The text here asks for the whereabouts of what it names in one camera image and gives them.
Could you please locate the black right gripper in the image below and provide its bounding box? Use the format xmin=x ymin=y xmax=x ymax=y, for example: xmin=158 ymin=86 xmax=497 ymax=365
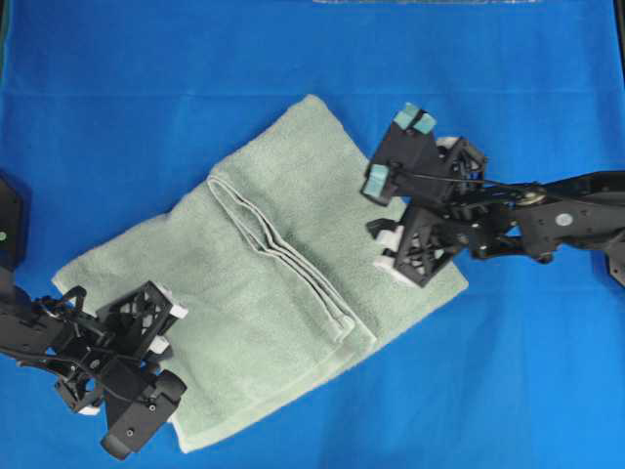
xmin=365 ymin=139 xmax=518 ymax=287

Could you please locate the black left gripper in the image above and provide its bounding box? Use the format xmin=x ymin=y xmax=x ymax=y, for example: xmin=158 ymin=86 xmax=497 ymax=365
xmin=53 ymin=281 xmax=188 ymax=414

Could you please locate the light green bath towel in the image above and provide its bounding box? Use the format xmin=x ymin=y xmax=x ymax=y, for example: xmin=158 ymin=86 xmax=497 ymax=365
xmin=53 ymin=95 xmax=468 ymax=453

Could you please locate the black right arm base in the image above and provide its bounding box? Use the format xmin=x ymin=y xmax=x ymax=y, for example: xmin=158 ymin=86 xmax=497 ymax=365
xmin=604 ymin=242 xmax=625 ymax=287

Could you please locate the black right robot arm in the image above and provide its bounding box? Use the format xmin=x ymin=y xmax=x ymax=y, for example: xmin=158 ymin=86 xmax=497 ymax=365
xmin=361 ymin=138 xmax=624 ymax=287

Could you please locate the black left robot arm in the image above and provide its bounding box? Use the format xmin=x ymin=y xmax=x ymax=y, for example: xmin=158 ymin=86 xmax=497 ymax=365
xmin=1 ymin=178 xmax=188 ymax=414

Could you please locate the blue table cloth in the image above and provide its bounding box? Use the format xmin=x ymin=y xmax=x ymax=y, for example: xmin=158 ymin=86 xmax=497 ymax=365
xmin=1 ymin=1 xmax=624 ymax=468

